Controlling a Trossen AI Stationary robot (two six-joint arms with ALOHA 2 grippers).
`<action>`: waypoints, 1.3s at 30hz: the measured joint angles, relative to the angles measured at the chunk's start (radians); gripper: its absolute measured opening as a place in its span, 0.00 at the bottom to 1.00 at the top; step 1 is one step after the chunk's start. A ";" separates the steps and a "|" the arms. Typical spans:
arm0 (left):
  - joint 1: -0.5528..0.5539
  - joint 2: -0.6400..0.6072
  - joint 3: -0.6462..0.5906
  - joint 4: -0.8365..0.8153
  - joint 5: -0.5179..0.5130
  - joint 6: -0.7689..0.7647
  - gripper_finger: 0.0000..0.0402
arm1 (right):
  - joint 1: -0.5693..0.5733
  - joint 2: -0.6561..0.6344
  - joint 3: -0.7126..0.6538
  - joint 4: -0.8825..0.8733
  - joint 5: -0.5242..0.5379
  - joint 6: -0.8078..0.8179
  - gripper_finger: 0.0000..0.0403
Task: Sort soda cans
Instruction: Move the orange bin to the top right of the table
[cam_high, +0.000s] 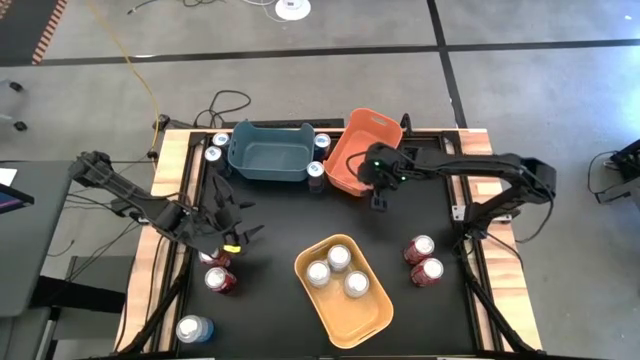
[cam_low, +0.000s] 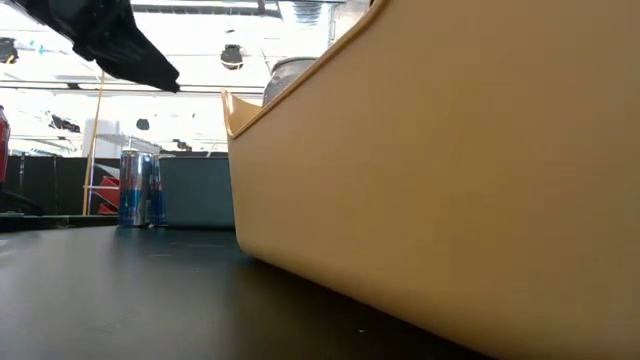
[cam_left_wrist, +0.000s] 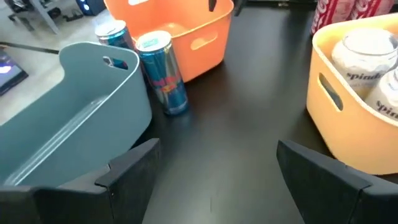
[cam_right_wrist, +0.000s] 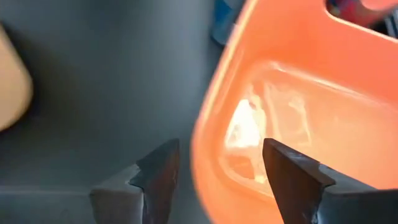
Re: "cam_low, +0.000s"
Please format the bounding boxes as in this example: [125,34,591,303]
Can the long ceiling light bar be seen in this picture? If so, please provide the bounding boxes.
[0,79,266,97]

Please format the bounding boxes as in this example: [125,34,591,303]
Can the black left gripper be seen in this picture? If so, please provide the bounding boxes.
[10,0,182,95]

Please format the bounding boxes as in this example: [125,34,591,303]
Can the silver ventilation duct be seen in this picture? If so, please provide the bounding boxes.
[292,0,324,26]

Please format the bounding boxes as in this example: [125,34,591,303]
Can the black frame rail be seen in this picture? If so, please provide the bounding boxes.
[0,213,120,234]

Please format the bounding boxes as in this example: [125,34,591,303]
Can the blue silver Red Bull can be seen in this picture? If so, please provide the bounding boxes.
[149,153,167,227]
[118,149,154,229]

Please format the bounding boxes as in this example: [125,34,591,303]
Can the yellow plastic bin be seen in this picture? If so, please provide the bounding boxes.
[221,0,640,360]

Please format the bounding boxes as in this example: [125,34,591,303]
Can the red cart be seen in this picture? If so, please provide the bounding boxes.
[97,174,121,216]

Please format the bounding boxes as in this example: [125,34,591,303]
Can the blue plastic bin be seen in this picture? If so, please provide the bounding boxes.
[158,153,236,230]

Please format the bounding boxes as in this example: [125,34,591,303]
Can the black partition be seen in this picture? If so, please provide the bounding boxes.
[0,154,121,217]

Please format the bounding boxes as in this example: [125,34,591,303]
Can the white Spindrift can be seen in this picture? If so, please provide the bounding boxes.
[262,56,319,107]

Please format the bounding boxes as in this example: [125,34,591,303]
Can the red Coca-Cola can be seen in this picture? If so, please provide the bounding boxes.
[0,104,11,186]

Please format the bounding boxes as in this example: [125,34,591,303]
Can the yellow pole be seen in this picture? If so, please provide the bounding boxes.
[81,72,107,217]

